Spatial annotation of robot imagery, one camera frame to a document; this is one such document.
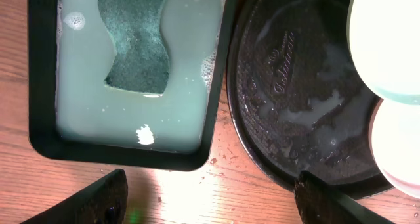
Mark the green yellow sponge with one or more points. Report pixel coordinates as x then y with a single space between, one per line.
141 63

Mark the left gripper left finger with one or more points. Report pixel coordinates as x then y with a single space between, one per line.
104 201

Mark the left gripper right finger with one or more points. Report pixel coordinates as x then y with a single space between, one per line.
320 203

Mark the mint plate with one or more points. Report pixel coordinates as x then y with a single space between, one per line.
383 38

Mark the round black tray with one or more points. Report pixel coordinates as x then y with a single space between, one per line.
296 99

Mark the rectangular black water tray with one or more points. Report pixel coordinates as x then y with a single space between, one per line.
73 115

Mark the white plate with stain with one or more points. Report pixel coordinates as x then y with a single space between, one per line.
394 142

